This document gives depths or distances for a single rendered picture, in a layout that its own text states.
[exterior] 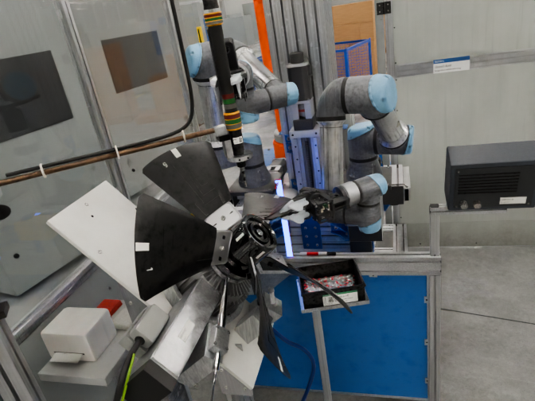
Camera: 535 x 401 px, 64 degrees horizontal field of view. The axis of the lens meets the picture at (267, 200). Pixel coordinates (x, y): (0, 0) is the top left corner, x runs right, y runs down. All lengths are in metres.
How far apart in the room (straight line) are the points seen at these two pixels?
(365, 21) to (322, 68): 7.10
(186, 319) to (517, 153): 1.08
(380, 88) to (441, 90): 1.59
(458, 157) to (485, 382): 1.28
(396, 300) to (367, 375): 0.43
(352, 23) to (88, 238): 8.26
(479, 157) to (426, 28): 1.49
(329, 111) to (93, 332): 1.00
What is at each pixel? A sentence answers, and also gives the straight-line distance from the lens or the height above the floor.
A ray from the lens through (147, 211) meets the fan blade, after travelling 0.96.
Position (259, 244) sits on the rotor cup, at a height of 1.22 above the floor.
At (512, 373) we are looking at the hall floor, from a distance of 2.50.
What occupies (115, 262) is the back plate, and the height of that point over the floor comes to 1.22.
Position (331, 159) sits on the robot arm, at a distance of 1.44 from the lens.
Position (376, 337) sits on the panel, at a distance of 1.91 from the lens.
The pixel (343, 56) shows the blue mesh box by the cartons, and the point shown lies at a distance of 7.46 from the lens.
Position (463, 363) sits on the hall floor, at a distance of 2.50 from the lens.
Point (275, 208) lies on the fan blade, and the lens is 1.34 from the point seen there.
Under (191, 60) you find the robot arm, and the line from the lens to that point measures 1.69.
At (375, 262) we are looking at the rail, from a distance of 1.67.
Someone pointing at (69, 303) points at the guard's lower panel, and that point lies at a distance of 1.69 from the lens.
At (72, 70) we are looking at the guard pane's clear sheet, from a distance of 1.80.
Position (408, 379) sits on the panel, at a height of 0.24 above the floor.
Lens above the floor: 1.75
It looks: 24 degrees down
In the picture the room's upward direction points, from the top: 10 degrees counter-clockwise
